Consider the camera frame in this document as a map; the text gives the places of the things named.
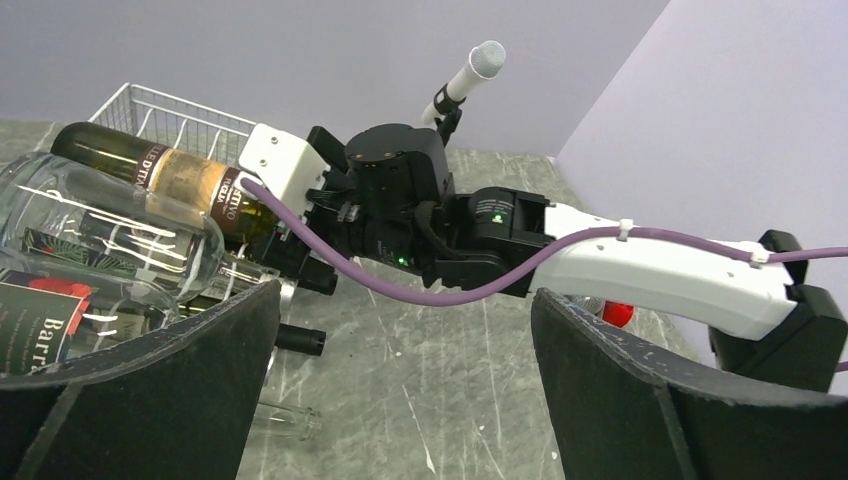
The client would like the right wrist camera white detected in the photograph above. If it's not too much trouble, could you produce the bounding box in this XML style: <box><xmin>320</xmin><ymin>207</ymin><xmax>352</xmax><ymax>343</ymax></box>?
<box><xmin>238</xmin><ymin>123</ymin><xmax>330</xmax><ymax>216</ymax></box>

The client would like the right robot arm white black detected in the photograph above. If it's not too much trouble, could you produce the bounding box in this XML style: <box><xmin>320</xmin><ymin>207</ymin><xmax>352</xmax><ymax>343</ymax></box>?
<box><xmin>237</xmin><ymin>121</ymin><xmax>847</xmax><ymax>392</ymax></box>

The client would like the white wire wine rack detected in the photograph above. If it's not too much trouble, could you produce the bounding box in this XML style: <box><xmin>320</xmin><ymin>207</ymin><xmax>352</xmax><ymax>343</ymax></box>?
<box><xmin>89</xmin><ymin>82</ymin><xmax>256</xmax><ymax>166</ymax></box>

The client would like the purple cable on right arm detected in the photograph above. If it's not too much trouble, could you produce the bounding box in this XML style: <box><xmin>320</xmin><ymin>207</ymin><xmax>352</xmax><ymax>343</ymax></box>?
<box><xmin>239</xmin><ymin>177</ymin><xmax>848</xmax><ymax>374</ymax></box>

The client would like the dark green wine bottle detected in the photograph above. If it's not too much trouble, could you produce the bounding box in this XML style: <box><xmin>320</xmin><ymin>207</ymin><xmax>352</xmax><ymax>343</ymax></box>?
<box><xmin>179</xmin><ymin>296</ymin><xmax>327</xmax><ymax>356</ymax></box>

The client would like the small glass jar silver lid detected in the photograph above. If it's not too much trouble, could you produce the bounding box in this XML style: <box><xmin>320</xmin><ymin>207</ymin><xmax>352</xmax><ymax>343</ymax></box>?
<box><xmin>569</xmin><ymin>296</ymin><xmax>606</xmax><ymax>316</ymax></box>

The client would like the olive wine bottle silver neck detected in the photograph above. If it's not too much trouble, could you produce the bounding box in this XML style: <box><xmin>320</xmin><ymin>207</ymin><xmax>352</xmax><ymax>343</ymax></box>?
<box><xmin>51</xmin><ymin>122</ymin><xmax>279</xmax><ymax>243</ymax></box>

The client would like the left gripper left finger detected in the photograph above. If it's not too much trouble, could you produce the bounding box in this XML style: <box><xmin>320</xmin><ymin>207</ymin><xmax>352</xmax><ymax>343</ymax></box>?
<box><xmin>1</xmin><ymin>282</ymin><xmax>280</xmax><ymax>479</ymax></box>

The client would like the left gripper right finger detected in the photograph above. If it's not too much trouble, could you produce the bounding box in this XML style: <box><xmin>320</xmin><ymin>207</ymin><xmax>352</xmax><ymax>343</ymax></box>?
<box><xmin>531</xmin><ymin>289</ymin><xmax>847</xmax><ymax>479</ymax></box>

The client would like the colourful toy block figure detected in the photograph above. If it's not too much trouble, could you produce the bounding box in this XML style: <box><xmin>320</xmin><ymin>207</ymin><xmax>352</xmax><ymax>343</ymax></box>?
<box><xmin>600</xmin><ymin>301</ymin><xmax>635</xmax><ymax>328</ymax></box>

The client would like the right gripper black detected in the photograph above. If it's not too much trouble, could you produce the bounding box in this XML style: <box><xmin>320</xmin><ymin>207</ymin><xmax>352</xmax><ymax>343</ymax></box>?
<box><xmin>248</xmin><ymin>126</ymin><xmax>356</xmax><ymax>295</ymax></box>

